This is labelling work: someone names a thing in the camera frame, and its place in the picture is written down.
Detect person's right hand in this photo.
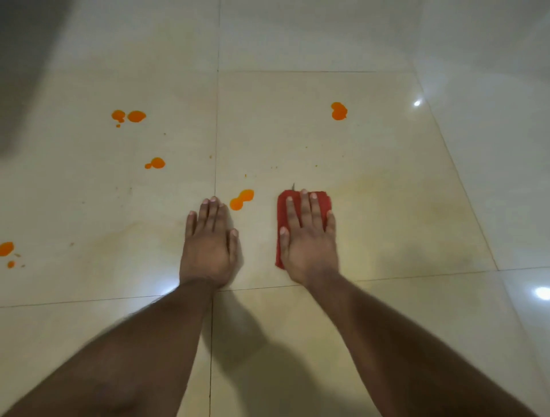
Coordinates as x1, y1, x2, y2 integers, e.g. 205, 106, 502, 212
279, 188, 341, 287

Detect person's right forearm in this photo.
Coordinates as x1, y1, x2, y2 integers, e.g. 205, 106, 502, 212
304, 269, 539, 417

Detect red cloth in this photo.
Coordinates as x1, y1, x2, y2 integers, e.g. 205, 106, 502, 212
274, 188, 334, 270

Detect orange liquid spill drops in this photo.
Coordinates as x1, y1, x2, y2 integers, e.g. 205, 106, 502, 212
0, 101, 349, 270

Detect cream tiled floor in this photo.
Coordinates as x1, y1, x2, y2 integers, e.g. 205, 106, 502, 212
0, 0, 550, 417

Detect person's left hand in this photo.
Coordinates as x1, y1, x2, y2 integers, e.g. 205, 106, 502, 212
179, 196, 240, 290

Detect person's left forearm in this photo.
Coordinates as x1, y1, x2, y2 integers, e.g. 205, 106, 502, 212
2, 278, 217, 417

